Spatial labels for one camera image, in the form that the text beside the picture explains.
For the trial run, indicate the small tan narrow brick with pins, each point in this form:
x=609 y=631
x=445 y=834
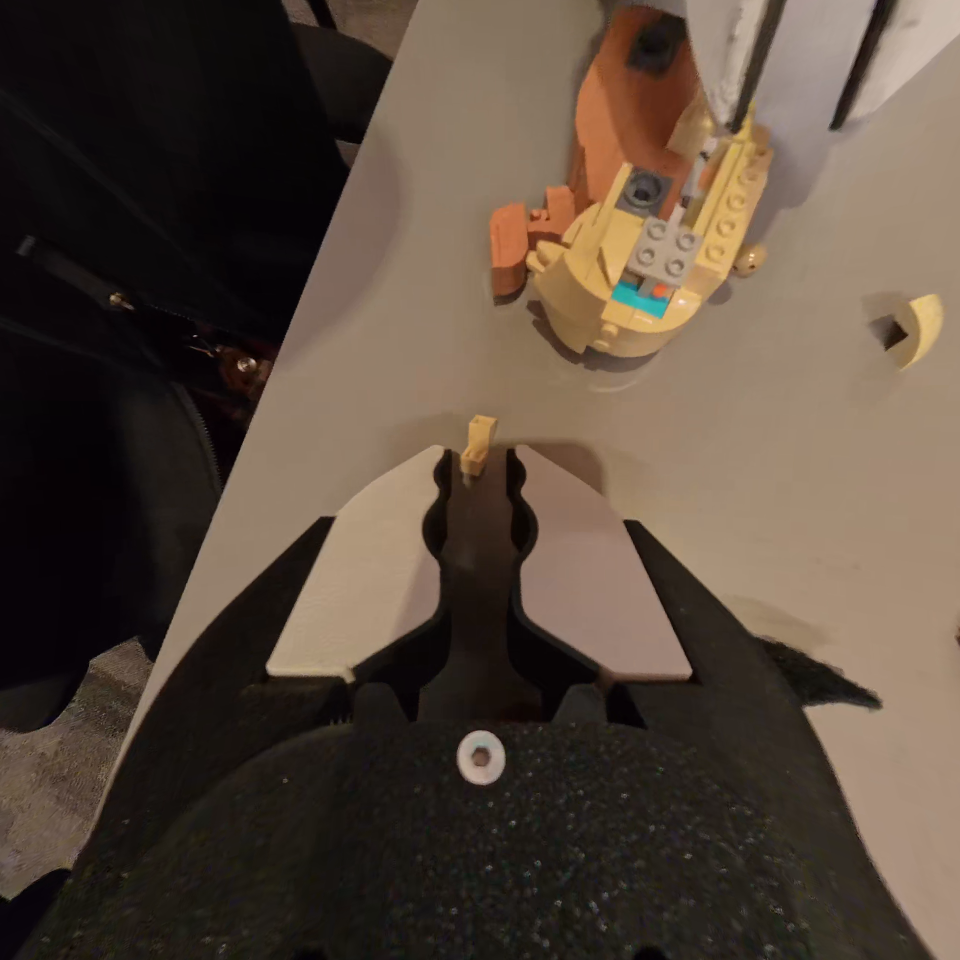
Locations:
x=478 y=439

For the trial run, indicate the grey desk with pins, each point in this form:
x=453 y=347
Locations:
x=750 y=487

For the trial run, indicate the tan and brown brick model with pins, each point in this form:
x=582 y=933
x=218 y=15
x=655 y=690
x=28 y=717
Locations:
x=600 y=300

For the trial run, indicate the tan curved brick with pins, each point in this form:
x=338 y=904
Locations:
x=924 y=322

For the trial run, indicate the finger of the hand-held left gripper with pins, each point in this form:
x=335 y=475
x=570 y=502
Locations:
x=817 y=52
x=712 y=45

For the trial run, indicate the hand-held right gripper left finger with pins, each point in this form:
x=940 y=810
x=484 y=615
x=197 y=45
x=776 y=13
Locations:
x=360 y=577

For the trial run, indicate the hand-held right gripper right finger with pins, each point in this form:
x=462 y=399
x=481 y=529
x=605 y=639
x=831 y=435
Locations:
x=592 y=585

